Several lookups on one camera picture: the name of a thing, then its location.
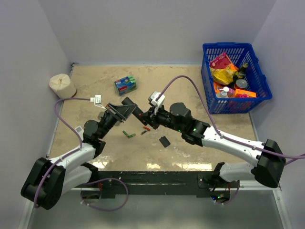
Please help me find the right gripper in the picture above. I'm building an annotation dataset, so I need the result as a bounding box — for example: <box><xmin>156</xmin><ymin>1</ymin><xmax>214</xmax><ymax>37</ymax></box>
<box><xmin>141</xmin><ymin>102</ymin><xmax>184</xmax><ymax>133</ymax></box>

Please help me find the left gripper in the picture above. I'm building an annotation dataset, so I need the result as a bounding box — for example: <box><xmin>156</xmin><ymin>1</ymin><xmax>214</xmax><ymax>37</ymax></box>
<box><xmin>98</xmin><ymin>103</ymin><xmax>137</xmax><ymax>139</ymax></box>

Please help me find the black remote control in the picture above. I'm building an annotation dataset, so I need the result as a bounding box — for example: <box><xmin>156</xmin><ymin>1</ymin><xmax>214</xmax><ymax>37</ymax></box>
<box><xmin>122</xmin><ymin>97</ymin><xmax>148</xmax><ymax>126</ymax></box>

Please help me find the black battery cover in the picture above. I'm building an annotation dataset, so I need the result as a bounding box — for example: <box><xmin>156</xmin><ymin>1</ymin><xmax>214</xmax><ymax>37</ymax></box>
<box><xmin>159</xmin><ymin>136</ymin><xmax>171</xmax><ymax>148</ymax></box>

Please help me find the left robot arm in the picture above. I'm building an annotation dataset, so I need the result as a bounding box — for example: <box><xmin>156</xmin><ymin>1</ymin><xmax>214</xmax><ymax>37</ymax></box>
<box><xmin>20</xmin><ymin>104</ymin><xmax>137</xmax><ymax>210</ymax></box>

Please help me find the grey remote control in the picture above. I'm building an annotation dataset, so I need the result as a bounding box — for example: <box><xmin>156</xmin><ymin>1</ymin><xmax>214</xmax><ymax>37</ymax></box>
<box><xmin>98</xmin><ymin>111</ymin><xmax>105</xmax><ymax>122</ymax></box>

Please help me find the green battery pack box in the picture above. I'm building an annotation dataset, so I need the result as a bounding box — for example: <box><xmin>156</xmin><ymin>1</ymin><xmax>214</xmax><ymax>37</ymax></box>
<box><xmin>114</xmin><ymin>75</ymin><xmax>137</xmax><ymax>96</ymax></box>

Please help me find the beige paper roll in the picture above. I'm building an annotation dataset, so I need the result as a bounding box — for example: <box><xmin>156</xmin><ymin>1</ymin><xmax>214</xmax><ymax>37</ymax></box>
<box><xmin>49</xmin><ymin>73</ymin><xmax>77</xmax><ymax>99</ymax></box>

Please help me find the white pump bottle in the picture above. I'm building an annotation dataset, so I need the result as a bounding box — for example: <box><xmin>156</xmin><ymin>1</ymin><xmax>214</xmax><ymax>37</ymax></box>
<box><xmin>218</xmin><ymin>86</ymin><xmax>230</xmax><ymax>98</ymax></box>

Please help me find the yellow snack bag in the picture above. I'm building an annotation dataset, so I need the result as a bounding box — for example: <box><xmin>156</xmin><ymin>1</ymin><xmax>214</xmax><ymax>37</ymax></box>
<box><xmin>210</xmin><ymin>67</ymin><xmax>237</xmax><ymax>85</ymax></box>

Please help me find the pink snack bag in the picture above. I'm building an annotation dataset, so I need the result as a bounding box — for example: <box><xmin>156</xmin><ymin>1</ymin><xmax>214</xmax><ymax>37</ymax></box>
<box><xmin>209</xmin><ymin>52</ymin><xmax>236</xmax><ymax>70</ymax></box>

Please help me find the orange pink box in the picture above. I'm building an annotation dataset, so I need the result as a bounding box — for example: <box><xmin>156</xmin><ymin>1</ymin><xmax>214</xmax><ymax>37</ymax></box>
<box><xmin>234</xmin><ymin>89</ymin><xmax>256</xmax><ymax>98</ymax></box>

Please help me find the metal tin can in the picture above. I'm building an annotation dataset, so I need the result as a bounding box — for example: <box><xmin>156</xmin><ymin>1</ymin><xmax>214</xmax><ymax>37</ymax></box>
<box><xmin>234</xmin><ymin>79</ymin><xmax>248</xmax><ymax>90</ymax></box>

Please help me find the dark glass bottle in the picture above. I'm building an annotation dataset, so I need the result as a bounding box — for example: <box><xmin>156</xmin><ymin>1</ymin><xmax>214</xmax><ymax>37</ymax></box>
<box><xmin>233</xmin><ymin>62</ymin><xmax>249</xmax><ymax>83</ymax></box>

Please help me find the blue plastic basket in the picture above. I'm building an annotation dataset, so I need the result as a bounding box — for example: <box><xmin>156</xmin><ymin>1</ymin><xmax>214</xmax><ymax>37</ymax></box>
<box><xmin>201</xmin><ymin>42</ymin><xmax>273</xmax><ymax>114</ymax></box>

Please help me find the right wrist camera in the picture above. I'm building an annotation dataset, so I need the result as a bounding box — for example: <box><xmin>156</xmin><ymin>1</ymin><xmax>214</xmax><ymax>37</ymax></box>
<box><xmin>148</xmin><ymin>91</ymin><xmax>165</xmax><ymax>115</ymax></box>

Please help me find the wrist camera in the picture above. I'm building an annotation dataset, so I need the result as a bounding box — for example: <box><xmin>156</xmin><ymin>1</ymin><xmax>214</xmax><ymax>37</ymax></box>
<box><xmin>90</xmin><ymin>94</ymin><xmax>107</xmax><ymax>110</ymax></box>
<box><xmin>148</xmin><ymin>91</ymin><xmax>165</xmax><ymax>115</ymax></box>

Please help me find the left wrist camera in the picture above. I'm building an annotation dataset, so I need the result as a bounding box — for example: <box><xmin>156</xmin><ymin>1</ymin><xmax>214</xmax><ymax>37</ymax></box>
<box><xmin>90</xmin><ymin>94</ymin><xmax>107</xmax><ymax>110</ymax></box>

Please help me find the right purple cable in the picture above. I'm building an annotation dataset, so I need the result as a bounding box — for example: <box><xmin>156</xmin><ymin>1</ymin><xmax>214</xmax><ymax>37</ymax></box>
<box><xmin>158</xmin><ymin>75</ymin><xmax>305</xmax><ymax>165</ymax></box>

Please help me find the purple cable loop front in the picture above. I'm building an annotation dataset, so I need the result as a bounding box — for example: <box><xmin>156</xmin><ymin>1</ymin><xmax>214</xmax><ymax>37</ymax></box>
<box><xmin>81</xmin><ymin>177</ymin><xmax>131</xmax><ymax>212</ymax></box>

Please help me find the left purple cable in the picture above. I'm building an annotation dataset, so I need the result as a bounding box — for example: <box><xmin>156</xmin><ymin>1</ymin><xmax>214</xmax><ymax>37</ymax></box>
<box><xmin>33</xmin><ymin>97</ymin><xmax>96</xmax><ymax>208</ymax></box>

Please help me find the black base frame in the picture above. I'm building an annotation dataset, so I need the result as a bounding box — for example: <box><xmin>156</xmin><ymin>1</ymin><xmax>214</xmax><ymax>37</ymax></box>
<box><xmin>79</xmin><ymin>171</ymin><xmax>236</xmax><ymax>203</ymax></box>

